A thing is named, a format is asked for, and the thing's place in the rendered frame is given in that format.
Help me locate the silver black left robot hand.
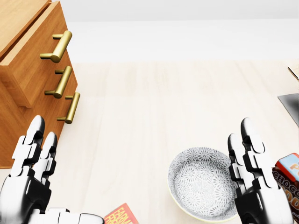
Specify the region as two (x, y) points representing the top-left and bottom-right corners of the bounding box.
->
(0, 115), (105, 224)

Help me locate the red printed food box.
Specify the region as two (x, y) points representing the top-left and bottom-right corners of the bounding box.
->
(103, 203), (139, 224)

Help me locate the pale box with brown edge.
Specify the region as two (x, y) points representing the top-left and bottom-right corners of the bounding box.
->
(287, 65), (299, 82)

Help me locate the patterned black white bowl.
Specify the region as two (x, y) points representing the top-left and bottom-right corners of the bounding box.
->
(167, 146), (241, 221)

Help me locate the protruding wooden drawer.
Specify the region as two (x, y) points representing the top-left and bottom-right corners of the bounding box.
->
(0, 1), (72, 108)

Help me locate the flat grey stove plate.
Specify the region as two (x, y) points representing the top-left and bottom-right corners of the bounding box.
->
(277, 92), (299, 128)

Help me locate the wooden cabinet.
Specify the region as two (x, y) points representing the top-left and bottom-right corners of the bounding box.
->
(0, 0), (81, 168)

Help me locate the brass drawer handle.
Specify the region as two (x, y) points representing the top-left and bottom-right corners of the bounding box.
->
(39, 30), (73, 63)
(44, 66), (73, 99)
(57, 92), (81, 125)

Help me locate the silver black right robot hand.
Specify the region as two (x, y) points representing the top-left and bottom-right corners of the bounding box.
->
(228, 117), (295, 224)

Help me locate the brown chocolate food box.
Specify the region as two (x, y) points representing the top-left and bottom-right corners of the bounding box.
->
(271, 153), (299, 224)

